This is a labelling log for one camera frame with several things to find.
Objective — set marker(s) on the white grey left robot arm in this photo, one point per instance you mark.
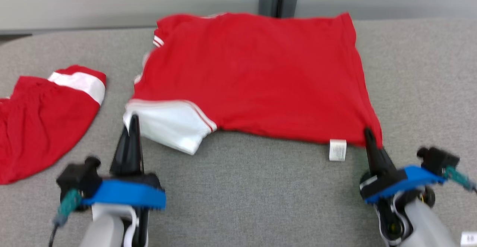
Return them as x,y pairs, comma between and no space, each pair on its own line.
104,230

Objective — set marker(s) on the red shorts white stripe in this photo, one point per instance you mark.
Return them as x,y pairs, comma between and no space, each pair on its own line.
41,120

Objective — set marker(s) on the red jersey shirt white sleeves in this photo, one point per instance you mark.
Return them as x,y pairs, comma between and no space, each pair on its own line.
261,75

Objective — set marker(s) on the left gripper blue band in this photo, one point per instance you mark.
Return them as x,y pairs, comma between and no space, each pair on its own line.
126,195

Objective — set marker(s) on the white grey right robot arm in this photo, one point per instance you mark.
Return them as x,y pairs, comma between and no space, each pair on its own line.
425,221

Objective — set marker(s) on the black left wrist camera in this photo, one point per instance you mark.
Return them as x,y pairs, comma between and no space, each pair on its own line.
78,180

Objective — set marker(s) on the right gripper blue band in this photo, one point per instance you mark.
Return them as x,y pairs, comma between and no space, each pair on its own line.
402,181

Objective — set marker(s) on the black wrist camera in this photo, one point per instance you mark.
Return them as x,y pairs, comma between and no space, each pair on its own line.
78,180
438,159

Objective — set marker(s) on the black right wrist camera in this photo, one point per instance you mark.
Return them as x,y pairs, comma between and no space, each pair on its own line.
438,159

